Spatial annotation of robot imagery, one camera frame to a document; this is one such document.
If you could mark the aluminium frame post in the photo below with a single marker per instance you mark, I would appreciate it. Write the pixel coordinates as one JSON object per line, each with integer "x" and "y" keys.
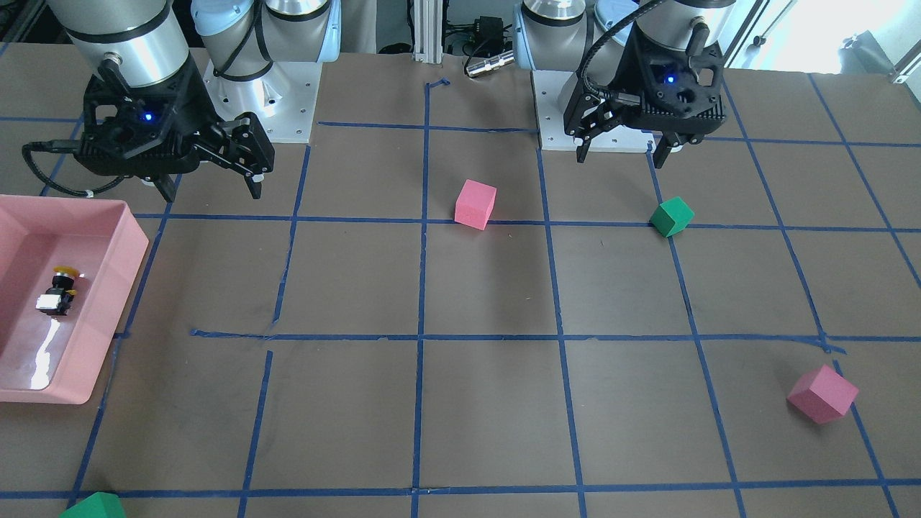
{"x": 427, "y": 31}

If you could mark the green cube near tray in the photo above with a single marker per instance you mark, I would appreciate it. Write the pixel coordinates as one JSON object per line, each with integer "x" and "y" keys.
{"x": 97, "y": 505}

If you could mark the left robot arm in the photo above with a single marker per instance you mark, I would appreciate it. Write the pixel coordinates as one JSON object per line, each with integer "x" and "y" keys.
{"x": 587, "y": 39}

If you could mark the pink cube centre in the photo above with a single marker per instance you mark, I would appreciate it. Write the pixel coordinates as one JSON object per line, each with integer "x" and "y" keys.
{"x": 474, "y": 204}

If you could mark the pink cube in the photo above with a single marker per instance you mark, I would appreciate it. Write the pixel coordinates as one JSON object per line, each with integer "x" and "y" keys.
{"x": 474, "y": 204}
{"x": 823, "y": 395}

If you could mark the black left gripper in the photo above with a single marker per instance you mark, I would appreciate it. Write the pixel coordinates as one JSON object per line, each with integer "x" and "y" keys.
{"x": 620, "y": 72}

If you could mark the silver metal connector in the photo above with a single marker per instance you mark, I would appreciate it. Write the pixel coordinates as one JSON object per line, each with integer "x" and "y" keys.
{"x": 489, "y": 65}

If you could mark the green cube near base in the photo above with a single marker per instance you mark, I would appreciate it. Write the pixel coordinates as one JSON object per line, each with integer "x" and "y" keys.
{"x": 671, "y": 217}

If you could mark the yellow push button switch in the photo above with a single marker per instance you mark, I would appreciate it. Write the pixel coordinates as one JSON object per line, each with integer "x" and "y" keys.
{"x": 57, "y": 300}

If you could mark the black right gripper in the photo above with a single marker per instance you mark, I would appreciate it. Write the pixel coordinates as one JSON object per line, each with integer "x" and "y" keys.
{"x": 203, "y": 119}

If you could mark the pink cube far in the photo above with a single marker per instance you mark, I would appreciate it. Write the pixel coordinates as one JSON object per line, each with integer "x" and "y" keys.
{"x": 823, "y": 395}

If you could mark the pink plastic tray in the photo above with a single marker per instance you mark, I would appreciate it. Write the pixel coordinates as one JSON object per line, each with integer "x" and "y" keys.
{"x": 57, "y": 359}

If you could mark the black power adapter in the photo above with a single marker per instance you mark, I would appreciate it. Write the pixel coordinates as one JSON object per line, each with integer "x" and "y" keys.
{"x": 487, "y": 30}

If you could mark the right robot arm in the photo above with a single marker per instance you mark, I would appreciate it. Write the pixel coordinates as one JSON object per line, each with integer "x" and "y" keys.
{"x": 243, "y": 39}

